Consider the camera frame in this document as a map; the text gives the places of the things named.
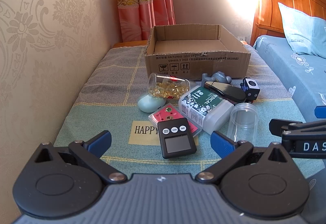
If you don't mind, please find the clear plastic jar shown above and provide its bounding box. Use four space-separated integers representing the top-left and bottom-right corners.
227 103 259 143

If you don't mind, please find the pink card pack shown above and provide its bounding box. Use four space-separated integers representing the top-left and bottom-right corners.
148 103 184 128

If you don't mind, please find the blue floral bed sheet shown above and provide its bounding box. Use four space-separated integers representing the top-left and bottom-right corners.
253 35 325 122

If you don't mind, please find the black blue cube robot toy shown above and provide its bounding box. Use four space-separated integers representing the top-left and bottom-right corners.
240 78 260 102

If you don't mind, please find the brown cardboard box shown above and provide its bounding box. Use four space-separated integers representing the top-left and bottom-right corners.
144 24 251 81

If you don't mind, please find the light blue pillow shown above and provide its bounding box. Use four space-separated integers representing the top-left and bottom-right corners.
278 3 326 58

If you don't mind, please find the grey green plaid blanket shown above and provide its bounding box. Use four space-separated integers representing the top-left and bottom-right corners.
55 47 303 175

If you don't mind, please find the black digital timer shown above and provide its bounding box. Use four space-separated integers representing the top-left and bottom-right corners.
157 118 197 159

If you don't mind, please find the clear jar of yellow capsules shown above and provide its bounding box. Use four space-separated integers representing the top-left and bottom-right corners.
148 73 197 99

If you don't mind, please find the black glossy teardrop case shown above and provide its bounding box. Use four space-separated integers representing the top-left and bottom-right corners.
203 81 247 104

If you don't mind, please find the wooden bench edge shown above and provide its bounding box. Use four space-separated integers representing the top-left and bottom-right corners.
113 40 147 48

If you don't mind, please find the light green earbud case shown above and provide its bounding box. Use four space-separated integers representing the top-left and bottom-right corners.
137 93 166 113

